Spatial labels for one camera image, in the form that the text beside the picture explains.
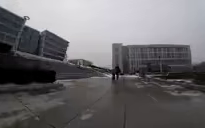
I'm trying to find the person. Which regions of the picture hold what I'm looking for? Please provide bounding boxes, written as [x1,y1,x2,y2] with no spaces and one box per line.
[111,64,122,82]

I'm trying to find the low far building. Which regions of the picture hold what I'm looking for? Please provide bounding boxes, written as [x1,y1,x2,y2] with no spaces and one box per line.
[68,58,94,68]

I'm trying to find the wide grey stone steps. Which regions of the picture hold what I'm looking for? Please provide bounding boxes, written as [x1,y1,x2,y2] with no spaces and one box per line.
[53,61,108,81]

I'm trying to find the wet grey paved plaza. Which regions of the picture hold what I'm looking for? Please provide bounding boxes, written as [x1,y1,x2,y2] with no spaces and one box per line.
[0,74,205,128]

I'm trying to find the tiered grey buildings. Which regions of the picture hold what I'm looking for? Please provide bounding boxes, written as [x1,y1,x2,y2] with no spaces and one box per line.
[0,1,70,63]

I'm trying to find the pale far building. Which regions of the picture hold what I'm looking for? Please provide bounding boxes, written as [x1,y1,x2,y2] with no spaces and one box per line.
[111,42,193,75]

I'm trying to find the snow-covered bed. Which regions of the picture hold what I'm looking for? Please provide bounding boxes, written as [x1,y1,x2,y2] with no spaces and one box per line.
[0,81,66,97]

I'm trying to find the dark trimmed hedge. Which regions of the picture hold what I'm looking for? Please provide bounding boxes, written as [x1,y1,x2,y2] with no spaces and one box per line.
[0,52,58,85]

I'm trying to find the street lamp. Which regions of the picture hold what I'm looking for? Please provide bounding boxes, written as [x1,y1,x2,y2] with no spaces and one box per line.
[13,14,31,53]

